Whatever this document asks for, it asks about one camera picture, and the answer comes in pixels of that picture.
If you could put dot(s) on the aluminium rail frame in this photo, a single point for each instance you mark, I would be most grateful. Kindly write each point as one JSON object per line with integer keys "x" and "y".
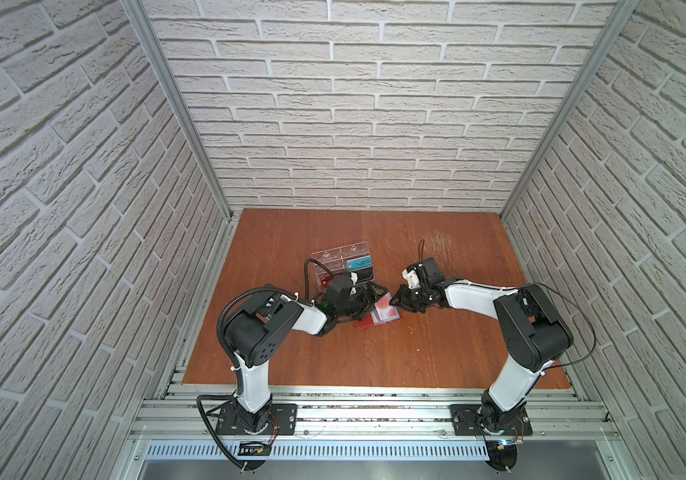
{"x": 323, "y": 423}

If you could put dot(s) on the red leather card holder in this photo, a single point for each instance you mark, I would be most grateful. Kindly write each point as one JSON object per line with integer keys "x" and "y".
{"x": 366, "y": 322}

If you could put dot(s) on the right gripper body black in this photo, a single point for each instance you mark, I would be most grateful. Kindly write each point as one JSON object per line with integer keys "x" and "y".
{"x": 413, "y": 300}

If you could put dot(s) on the teal VIP card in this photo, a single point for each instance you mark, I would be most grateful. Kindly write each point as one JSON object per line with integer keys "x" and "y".
{"x": 359, "y": 263}

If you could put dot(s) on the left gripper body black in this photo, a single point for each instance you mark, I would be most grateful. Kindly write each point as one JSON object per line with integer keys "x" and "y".
{"x": 360, "y": 303}

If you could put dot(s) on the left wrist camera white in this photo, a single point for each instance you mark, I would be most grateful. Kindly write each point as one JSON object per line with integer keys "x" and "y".
{"x": 350, "y": 280}

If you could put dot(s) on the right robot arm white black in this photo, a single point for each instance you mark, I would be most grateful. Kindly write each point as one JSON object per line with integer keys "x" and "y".
{"x": 534, "y": 332}

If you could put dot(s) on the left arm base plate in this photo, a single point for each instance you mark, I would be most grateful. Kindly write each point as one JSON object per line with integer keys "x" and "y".
{"x": 234, "y": 419}

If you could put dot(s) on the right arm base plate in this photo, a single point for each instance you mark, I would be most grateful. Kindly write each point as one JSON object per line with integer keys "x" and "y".
{"x": 488, "y": 420}

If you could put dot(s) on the white pink circle card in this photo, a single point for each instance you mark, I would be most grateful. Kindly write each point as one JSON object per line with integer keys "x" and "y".
{"x": 384, "y": 312}

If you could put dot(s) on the red card in organizer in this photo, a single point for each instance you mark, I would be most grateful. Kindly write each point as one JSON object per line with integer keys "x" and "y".
{"x": 323, "y": 282}

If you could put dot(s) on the clear acrylic card organizer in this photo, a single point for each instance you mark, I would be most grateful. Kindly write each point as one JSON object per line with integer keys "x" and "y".
{"x": 334, "y": 259}

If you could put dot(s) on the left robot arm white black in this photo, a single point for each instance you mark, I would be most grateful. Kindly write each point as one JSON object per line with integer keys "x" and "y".
{"x": 253, "y": 326}

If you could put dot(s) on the black VIP card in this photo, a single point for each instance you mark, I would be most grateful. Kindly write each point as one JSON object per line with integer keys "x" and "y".
{"x": 364, "y": 275}

